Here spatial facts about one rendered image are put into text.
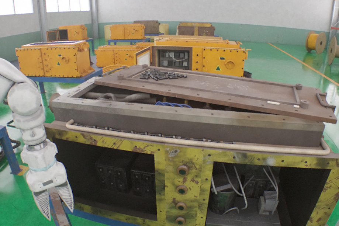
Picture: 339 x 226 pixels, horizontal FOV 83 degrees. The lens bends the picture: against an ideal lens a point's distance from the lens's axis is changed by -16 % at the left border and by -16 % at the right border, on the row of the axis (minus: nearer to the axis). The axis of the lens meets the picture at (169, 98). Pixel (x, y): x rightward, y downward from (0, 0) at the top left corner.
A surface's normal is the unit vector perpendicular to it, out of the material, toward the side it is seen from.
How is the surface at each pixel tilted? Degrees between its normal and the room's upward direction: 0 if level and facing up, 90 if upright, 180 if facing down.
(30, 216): 0
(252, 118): 0
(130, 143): 90
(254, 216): 0
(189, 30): 90
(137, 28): 90
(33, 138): 90
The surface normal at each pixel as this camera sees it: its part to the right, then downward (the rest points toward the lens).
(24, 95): 0.61, 0.26
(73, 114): -0.21, 0.36
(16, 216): 0.00, -0.93
